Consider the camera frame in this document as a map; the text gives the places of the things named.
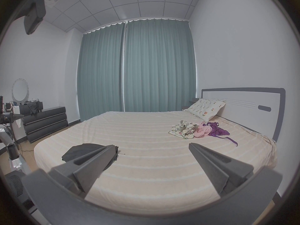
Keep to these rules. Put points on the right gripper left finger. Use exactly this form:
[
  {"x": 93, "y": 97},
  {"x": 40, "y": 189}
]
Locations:
[{"x": 86, "y": 170}]

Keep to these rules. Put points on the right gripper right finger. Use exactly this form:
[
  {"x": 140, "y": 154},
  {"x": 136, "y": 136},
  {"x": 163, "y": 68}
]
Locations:
[{"x": 220, "y": 170}]

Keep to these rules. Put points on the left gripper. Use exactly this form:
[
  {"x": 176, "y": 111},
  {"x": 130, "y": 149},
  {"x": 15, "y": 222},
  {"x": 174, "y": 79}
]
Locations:
[{"x": 5, "y": 117}]

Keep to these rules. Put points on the black T-shirt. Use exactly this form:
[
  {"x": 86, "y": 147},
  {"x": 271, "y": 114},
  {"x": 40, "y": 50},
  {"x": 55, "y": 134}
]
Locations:
[{"x": 77, "y": 151}]

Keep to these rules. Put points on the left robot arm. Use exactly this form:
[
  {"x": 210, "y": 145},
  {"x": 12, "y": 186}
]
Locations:
[{"x": 8, "y": 139}]

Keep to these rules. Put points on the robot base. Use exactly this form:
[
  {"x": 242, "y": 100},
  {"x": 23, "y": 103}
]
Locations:
[{"x": 16, "y": 179}]

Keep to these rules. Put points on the bed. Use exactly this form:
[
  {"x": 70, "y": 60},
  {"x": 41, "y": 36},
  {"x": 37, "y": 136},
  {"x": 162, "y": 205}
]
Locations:
[{"x": 152, "y": 135}]

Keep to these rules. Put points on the white cloth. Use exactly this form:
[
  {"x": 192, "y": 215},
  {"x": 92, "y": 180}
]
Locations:
[{"x": 18, "y": 123}]

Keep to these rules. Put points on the dark garment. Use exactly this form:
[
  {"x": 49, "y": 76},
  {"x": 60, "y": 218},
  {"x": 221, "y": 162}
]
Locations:
[{"x": 32, "y": 106}]

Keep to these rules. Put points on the round white mirror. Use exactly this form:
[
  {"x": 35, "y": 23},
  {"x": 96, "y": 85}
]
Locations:
[{"x": 20, "y": 90}]

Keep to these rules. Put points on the black chest of drawers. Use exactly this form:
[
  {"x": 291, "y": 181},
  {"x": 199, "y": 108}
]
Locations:
[{"x": 44, "y": 123}]

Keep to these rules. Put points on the purple garment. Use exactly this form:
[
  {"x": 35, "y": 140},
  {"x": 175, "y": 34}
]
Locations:
[{"x": 219, "y": 131}]

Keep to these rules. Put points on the pink garment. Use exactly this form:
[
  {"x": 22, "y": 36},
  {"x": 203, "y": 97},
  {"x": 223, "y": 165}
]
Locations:
[{"x": 202, "y": 130}]

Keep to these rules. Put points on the white printed garment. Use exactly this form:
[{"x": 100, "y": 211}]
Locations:
[{"x": 185, "y": 129}]

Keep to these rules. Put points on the white printed pillow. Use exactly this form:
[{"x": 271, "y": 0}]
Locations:
[{"x": 205, "y": 108}]

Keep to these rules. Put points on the grey bedside table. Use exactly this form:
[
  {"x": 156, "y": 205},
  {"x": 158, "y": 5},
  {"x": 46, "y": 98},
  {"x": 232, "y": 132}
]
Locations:
[{"x": 188, "y": 105}]

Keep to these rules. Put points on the blue-green curtain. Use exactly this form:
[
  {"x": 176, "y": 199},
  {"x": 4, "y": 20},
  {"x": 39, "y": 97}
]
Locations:
[
  {"x": 100, "y": 71},
  {"x": 159, "y": 64}
]

